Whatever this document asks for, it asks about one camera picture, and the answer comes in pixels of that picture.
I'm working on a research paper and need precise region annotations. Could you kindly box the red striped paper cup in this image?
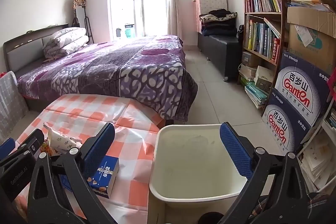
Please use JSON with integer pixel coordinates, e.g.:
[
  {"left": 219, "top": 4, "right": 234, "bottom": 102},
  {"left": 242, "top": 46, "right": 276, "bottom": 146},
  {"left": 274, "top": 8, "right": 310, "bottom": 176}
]
[{"left": 40, "top": 140, "right": 57, "bottom": 157}]

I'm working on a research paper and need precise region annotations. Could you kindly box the orange checked tablecloth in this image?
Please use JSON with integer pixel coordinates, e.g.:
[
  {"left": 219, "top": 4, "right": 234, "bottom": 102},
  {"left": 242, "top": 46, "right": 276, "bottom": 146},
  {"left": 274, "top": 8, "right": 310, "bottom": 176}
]
[{"left": 10, "top": 94, "right": 174, "bottom": 224}]

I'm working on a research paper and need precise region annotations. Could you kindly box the wooden bookshelf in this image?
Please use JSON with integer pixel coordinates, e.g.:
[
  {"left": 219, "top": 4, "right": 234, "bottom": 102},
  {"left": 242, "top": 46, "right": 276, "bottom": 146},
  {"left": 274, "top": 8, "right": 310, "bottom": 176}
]
[{"left": 238, "top": 0, "right": 292, "bottom": 109}]

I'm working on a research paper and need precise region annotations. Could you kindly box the row of books with dictionary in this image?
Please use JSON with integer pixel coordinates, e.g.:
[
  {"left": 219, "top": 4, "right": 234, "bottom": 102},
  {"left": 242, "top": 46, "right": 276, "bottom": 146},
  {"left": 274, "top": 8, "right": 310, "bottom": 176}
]
[{"left": 245, "top": 18, "right": 281, "bottom": 63}]

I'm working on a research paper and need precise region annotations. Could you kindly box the bed with purple blanket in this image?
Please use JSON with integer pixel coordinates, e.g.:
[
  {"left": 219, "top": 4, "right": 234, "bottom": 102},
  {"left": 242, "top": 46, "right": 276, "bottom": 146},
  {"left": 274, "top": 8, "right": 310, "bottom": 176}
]
[{"left": 16, "top": 35, "right": 198, "bottom": 122}]

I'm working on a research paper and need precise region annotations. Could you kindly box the grey box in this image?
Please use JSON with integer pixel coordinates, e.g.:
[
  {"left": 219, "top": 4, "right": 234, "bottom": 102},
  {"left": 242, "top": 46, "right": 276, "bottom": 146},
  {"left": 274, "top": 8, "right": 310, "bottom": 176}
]
[{"left": 241, "top": 51, "right": 259, "bottom": 67}]

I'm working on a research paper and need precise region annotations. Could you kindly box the brown cardboard box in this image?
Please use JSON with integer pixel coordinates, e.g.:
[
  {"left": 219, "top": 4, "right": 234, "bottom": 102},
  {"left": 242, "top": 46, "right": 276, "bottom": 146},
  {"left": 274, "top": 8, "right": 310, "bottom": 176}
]
[{"left": 286, "top": 5, "right": 336, "bottom": 75}]

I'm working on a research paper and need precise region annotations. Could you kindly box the white floral paper wrapper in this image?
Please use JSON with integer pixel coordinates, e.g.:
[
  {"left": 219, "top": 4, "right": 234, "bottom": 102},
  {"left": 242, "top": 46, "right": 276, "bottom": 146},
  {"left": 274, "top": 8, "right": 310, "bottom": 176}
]
[{"left": 46, "top": 127, "right": 84, "bottom": 155}]

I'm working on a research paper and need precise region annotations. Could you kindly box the white plastic bin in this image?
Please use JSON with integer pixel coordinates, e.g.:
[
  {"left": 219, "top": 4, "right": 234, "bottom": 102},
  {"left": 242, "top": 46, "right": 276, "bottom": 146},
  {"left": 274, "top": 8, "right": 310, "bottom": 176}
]
[{"left": 149, "top": 123, "right": 263, "bottom": 224}]

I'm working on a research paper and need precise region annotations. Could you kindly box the white tufted panel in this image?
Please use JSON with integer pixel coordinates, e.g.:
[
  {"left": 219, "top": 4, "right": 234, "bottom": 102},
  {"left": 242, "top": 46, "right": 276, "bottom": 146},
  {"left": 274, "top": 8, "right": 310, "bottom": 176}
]
[{"left": 196, "top": 0, "right": 228, "bottom": 35}]

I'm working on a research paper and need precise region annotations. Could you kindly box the stack of white papers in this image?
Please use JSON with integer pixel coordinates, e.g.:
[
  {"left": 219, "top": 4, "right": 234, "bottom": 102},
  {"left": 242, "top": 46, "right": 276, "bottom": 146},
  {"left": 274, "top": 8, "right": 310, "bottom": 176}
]
[{"left": 299, "top": 132, "right": 334, "bottom": 194}]

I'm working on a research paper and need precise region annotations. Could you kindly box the black coat rack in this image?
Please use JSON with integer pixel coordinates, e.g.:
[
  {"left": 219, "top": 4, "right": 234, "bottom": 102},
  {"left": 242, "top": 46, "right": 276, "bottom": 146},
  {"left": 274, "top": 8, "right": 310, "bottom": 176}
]
[{"left": 72, "top": 7, "right": 94, "bottom": 44}]

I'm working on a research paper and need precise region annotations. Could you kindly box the black bench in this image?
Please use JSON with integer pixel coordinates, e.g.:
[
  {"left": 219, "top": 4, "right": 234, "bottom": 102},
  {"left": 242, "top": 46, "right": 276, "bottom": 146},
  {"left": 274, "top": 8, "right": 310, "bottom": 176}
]
[{"left": 197, "top": 33, "right": 240, "bottom": 81}]

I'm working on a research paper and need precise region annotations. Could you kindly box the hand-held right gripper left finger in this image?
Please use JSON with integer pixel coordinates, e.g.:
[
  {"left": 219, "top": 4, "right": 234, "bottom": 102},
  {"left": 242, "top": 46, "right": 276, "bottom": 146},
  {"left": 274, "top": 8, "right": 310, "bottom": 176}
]
[{"left": 28, "top": 122, "right": 117, "bottom": 224}]

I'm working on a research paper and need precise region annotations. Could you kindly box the stack of flat books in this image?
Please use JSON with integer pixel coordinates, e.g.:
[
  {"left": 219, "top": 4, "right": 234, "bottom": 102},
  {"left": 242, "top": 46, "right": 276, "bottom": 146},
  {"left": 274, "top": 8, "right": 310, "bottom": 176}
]
[{"left": 238, "top": 64, "right": 275, "bottom": 109}]

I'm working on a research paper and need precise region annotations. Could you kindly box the blue tissue box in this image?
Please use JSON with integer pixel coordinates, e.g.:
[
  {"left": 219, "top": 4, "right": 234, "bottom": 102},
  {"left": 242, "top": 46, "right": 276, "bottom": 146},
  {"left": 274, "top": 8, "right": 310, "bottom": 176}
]
[{"left": 88, "top": 156, "right": 120, "bottom": 199}]

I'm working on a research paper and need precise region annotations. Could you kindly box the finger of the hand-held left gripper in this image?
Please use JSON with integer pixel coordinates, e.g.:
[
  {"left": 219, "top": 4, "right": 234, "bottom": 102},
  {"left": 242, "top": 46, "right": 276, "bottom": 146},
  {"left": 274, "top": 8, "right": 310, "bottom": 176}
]
[
  {"left": 16, "top": 128, "right": 45, "bottom": 161},
  {"left": 0, "top": 138, "right": 16, "bottom": 161}
]

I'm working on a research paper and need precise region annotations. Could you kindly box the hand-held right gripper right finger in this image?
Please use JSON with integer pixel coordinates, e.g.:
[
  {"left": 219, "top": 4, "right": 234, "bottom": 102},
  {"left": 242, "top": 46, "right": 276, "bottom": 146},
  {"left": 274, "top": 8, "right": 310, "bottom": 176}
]
[{"left": 219, "top": 122, "right": 319, "bottom": 224}]

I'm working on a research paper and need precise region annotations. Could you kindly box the grey checked fabric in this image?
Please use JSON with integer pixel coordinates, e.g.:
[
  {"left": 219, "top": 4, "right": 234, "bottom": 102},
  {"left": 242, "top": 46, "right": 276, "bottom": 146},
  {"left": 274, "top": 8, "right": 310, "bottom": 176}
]
[{"left": 0, "top": 70, "right": 29, "bottom": 132}]

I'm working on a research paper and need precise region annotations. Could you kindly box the stack of folded clothes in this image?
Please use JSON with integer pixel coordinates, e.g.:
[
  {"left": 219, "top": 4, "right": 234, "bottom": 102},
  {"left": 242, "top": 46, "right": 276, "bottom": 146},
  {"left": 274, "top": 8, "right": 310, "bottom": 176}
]
[{"left": 199, "top": 9, "right": 238, "bottom": 37}]

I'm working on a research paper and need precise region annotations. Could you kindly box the folded floral quilt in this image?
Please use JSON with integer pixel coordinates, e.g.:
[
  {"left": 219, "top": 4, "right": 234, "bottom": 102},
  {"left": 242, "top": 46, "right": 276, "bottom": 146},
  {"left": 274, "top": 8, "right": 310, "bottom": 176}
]
[{"left": 43, "top": 27, "right": 90, "bottom": 60}]

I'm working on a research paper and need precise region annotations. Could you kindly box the grey bed headboard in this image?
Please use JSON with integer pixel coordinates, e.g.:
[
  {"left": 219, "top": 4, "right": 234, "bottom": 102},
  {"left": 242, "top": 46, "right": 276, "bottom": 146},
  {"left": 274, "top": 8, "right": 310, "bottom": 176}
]
[{"left": 3, "top": 24, "right": 69, "bottom": 77}]

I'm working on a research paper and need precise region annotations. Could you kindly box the beige tissue box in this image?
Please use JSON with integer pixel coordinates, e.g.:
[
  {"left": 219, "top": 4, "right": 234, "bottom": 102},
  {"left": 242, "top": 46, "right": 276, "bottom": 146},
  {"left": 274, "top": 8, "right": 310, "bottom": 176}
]
[{"left": 254, "top": 66, "right": 275, "bottom": 90}]

